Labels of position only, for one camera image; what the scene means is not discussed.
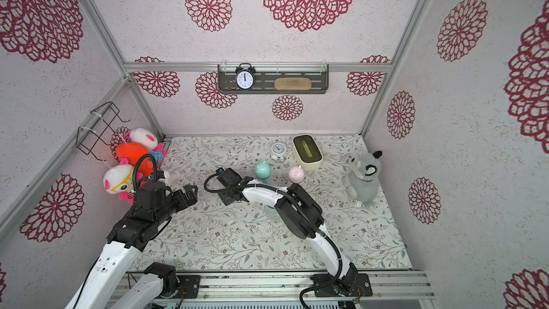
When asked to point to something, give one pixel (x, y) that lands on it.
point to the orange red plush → (132, 151)
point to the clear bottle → (271, 214)
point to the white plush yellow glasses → (118, 179)
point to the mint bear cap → (263, 170)
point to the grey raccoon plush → (362, 179)
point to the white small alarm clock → (278, 151)
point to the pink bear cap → (297, 174)
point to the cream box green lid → (307, 151)
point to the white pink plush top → (141, 136)
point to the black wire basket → (87, 138)
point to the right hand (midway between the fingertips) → (226, 189)
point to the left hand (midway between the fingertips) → (188, 193)
